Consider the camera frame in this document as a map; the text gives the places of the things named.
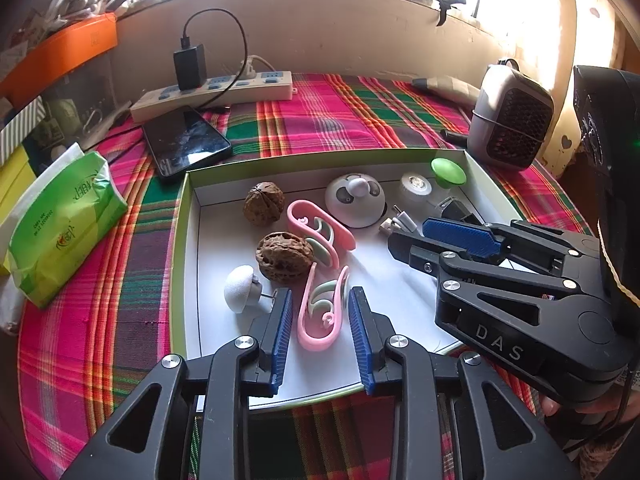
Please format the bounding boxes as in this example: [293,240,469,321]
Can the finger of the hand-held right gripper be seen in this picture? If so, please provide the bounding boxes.
[387,231,601,367]
[422,217,601,281]

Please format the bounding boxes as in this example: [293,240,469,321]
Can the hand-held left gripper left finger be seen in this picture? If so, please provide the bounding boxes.
[60,287,293,480]

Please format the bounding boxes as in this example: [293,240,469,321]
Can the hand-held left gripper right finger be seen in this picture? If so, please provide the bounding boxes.
[348,287,581,480]

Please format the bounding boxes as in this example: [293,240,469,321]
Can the black rectangular device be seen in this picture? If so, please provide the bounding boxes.
[437,197,483,223]

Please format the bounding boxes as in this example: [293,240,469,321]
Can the pink plastic clip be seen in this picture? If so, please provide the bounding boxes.
[286,200,357,267]
[297,262,351,352]

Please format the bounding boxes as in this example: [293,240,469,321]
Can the white usb plug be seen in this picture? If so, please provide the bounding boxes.
[380,203,418,236]

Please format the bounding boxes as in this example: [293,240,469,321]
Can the green mushroom shaped massager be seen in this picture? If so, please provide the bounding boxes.
[430,157,467,188]

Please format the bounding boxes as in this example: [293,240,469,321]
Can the small white mushroom massager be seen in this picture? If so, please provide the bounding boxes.
[223,265,277,314]

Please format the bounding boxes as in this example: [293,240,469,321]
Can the white round jar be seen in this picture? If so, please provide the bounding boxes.
[398,171,433,206]

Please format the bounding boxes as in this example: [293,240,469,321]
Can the green and white cardboard box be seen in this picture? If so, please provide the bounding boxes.
[169,147,526,413]

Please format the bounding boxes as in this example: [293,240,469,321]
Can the brown walnut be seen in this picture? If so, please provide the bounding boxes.
[243,181,286,227]
[256,231,317,281]

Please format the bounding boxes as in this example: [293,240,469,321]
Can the white panda face massager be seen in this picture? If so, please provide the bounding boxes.
[325,172,387,229]

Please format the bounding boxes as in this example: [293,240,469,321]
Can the person's right forearm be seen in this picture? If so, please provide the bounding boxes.
[545,410,640,480]

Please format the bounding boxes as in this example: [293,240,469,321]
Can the person's right hand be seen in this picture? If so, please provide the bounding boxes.
[540,382,636,418]

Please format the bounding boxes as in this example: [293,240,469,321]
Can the grey portable heater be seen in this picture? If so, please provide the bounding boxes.
[467,58,556,171]

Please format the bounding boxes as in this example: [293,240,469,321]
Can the patterned cream curtain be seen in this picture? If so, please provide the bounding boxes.
[537,0,631,176]

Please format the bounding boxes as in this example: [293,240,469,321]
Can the plaid blanket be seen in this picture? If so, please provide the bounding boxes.
[17,72,601,480]

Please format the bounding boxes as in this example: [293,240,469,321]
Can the black smartphone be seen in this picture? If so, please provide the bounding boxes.
[141,107,233,183]

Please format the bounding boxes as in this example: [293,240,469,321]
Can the green tissue pack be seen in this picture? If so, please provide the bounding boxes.
[4,142,130,310]

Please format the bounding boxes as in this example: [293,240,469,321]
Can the white power strip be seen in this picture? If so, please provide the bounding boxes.
[130,70,296,123]

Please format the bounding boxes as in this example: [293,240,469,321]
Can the white power plug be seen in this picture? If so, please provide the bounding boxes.
[240,55,276,81]

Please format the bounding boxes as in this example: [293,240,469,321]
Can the black charger adapter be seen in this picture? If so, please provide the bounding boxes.
[172,44,208,92]

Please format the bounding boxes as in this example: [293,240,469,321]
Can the yellow box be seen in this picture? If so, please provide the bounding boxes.
[0,145,41,276]

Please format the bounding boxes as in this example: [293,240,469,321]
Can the grey striped box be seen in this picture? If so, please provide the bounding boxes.
[0,97,46,161]

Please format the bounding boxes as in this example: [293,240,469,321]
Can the orange lidded clear container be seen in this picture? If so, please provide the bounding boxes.
[0,12,131,161]

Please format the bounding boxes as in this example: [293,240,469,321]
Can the black charger cable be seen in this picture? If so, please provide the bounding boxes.
[181,8,248,111]

